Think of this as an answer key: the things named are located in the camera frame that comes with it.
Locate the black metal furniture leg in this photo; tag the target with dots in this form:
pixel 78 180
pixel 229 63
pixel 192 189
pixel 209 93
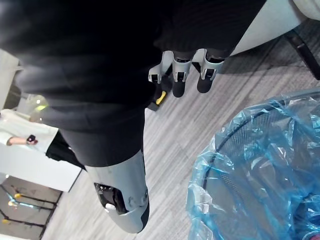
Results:
pixel 303 52

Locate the black frame with yellow feet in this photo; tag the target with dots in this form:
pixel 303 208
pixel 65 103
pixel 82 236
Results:
pixel 30 200

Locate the yellow and black tool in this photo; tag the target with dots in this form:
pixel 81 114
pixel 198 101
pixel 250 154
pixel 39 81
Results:
pixel 160 100

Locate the person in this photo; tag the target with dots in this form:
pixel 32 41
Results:
pixel 22 125

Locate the white table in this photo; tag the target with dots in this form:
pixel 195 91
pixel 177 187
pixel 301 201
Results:
pixel 37 170

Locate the black hand controller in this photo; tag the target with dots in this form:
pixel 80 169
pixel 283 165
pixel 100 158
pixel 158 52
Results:
pixel 31 139

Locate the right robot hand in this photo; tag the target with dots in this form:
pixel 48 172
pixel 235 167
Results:
pixel 95 75

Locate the blue plastic rubbish bag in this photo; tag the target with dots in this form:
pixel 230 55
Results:
pixel 270 175

